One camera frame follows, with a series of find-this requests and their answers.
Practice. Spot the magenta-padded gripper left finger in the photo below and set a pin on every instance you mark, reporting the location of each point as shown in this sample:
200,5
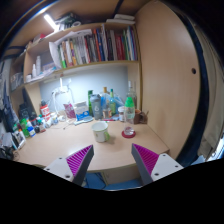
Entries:
63,166

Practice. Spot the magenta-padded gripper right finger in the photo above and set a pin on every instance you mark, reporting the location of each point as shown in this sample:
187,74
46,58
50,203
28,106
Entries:
163,165

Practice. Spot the flat round red coaster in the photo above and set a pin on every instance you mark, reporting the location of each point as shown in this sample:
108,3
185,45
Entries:
128,136

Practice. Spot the light blue hairbrush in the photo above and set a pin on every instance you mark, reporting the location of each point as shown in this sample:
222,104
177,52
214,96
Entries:
83,120

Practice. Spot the green plastic bottle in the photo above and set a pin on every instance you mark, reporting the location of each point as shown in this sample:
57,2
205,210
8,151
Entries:
24,128

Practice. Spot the pink pouch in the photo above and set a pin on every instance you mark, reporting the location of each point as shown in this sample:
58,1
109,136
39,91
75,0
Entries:
69,110

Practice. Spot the red and white container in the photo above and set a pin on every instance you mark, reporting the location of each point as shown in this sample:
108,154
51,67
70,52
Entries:
45,111

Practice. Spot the jar with white lid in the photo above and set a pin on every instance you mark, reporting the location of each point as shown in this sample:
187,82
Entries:
121,114

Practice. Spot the grey shaker bottle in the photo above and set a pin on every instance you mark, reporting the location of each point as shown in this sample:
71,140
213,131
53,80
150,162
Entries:
96,108

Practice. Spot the green tall can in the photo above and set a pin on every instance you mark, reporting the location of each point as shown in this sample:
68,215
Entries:
90,100

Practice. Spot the clear bottle with yellow cap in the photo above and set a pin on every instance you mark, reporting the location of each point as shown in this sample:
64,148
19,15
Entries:
105,103

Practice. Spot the slim bottle with green cap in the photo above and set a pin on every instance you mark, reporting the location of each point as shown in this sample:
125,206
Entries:
113,105

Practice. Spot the tall clear glass bottle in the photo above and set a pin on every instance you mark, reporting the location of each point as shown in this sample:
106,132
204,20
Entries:
131,91

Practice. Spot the hanging dark clothes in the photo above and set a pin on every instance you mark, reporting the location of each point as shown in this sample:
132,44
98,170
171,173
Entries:
6,106

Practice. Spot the wooden shelf unit with books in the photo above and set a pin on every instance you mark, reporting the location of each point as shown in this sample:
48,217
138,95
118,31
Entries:
100,46

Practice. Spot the long ceiling light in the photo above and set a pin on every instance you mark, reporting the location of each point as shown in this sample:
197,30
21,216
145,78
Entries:
50,21

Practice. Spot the white wall power strip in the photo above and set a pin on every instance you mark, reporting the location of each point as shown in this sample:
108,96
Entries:
60,90

